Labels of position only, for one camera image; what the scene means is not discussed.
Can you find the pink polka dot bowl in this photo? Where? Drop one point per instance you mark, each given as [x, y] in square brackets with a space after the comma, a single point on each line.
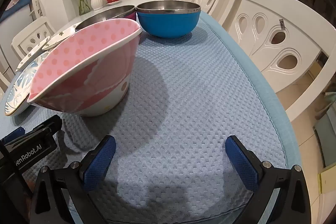
[78, 56]

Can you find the blue steel bowl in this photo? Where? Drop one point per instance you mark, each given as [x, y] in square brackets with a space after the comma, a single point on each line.
[168, 23]

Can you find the light blue textured mat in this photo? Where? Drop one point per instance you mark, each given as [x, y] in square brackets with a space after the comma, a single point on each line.
[183, 95]

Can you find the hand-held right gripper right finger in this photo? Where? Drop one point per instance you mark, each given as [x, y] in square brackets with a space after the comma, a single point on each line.
[241, 163]

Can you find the yellow-green board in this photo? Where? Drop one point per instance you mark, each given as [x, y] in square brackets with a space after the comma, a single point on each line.
[328, 179]

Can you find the blue leaf gold-rimmed plate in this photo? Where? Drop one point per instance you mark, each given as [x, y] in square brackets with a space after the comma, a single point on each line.
[18, 87]

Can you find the white carved chair with sticker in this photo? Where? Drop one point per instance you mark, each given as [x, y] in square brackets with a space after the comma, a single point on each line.
[296, 19]

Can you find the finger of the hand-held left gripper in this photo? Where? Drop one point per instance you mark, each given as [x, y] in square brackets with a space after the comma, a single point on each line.
[13, 134]
[53, 123]

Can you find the blue fabric panel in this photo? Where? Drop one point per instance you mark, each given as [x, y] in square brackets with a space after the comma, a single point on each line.
[18, 0]

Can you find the red steel bowl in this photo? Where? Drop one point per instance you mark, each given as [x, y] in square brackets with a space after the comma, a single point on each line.
[110, 15]

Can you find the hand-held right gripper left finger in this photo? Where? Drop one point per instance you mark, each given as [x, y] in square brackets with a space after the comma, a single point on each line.
[99, 163]

